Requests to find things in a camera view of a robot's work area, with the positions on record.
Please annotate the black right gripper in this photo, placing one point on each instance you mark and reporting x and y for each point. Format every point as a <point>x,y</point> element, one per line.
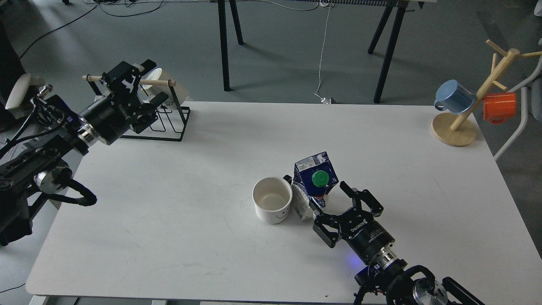
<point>365,235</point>

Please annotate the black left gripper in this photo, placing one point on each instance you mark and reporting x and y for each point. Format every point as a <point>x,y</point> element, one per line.
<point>110,116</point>

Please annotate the blue white milk carton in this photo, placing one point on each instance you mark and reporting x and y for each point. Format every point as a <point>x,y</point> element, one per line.
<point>314,178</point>

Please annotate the white smiley face mug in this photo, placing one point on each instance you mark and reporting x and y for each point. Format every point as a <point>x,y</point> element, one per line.
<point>272,197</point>

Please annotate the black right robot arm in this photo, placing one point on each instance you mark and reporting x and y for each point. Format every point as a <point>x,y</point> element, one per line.
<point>384,272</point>

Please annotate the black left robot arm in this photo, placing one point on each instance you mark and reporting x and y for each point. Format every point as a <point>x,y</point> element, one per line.
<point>40,173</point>

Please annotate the white mug rear on rack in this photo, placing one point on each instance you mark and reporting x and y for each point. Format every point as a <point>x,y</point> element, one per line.
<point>159,74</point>

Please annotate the grey office chair left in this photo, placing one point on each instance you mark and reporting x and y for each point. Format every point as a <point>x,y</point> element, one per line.
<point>17,107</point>

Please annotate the wooden mug tree stand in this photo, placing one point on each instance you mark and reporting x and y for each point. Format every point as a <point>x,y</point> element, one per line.
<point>455,130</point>

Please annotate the blue mug on tree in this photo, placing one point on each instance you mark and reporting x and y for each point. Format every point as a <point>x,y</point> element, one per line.
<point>454,97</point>

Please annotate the orange mug on tree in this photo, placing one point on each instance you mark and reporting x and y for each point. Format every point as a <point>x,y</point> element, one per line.
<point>499,107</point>

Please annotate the black trestle table legs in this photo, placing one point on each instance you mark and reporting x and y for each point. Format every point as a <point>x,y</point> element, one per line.
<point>267,55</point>

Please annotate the black wire mug rack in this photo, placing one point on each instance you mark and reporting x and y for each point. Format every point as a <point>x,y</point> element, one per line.
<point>169,126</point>

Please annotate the white chair frame right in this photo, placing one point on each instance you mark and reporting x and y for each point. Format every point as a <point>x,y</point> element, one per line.
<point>523,88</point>

